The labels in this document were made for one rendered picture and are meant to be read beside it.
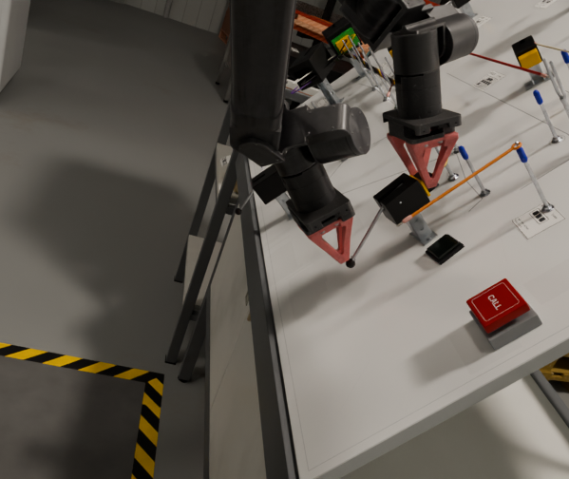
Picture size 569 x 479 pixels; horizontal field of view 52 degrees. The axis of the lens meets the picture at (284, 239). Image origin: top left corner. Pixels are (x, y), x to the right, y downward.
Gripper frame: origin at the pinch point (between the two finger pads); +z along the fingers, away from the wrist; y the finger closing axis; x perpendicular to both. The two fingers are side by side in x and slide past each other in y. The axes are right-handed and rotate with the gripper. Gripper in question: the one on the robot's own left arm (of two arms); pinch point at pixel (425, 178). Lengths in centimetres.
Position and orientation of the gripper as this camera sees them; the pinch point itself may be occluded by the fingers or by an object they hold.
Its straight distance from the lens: 83.0
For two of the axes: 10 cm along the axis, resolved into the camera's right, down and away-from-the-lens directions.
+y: -2.8, -3.6, 8.9
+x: -9.5, 2.7, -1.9
